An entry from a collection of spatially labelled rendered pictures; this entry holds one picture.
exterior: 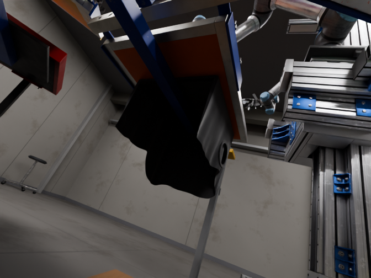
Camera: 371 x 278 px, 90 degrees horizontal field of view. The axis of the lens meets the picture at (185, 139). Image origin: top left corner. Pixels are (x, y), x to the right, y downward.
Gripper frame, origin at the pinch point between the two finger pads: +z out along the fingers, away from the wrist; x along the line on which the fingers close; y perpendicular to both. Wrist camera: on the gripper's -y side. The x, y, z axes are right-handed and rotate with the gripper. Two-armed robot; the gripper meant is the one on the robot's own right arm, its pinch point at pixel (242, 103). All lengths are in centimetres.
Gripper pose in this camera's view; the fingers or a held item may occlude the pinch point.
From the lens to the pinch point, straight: 209.3
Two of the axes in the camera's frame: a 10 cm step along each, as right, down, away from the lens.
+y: -2.3, 9.1, -3.3
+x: 6.3, 4.0, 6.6
